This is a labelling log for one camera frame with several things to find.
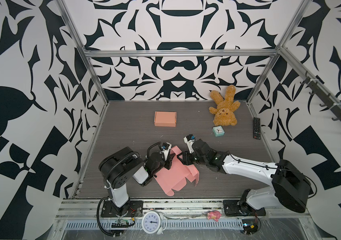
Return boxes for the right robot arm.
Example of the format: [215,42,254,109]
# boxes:
[176,140,314,217]

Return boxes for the left green circuit board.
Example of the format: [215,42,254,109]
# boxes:
[111,219,131,228]

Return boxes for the brown teddy bear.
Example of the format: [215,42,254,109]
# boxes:
[209,85,240,127]

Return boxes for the black wall hook rail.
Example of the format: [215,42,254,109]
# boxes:
[300,71,341,122]

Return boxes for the white round alarm clock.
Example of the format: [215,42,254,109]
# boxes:
[142,210,168,235]

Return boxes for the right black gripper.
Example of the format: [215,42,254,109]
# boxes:
[175,150,208,167]

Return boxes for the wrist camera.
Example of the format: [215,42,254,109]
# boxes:
[161,142,172,161]
[183,134,195,154]

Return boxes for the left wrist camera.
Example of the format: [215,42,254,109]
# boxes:
[161,142,172,161]

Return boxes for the small pink toy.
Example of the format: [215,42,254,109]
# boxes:
[207,211,221,222]

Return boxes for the small teal alarm clock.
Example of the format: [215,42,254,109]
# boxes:
[212,126,225,137]

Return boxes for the pink cardboard box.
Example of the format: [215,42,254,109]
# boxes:
[155,156,199,197]

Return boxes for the green circuit board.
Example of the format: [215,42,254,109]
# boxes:
[241,219,259,236]
[111,219,131,228]

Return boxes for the right green circuit board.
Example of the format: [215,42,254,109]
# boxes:
[241,219,259,236]

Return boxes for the orange cardboard box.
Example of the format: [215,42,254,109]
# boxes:
[154,112,176,128]

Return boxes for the black remote control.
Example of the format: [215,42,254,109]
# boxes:
[253,118,261,140]

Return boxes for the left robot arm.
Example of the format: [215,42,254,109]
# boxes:
[96,142,175,237]

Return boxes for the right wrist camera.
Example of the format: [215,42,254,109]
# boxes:
[183,134,195,154]

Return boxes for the white slotted cable duct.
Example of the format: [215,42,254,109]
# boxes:
[64,218,244,231]

